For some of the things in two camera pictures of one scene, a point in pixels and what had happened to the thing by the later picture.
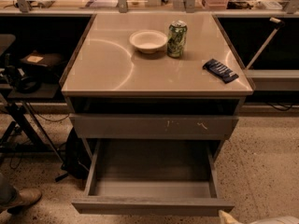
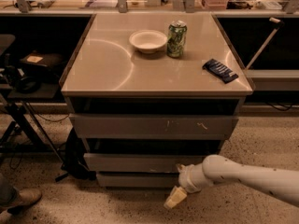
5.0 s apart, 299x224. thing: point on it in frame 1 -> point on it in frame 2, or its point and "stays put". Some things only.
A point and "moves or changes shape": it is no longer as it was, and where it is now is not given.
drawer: x=153 y=176 moves or changes shape
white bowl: x=148 y=41 stays put
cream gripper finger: x=227 y=218 -> x=192 y=178
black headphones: x=28 y=84 stays put
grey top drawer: x=211 y=125 stays put
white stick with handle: x=279 y=23 stays put
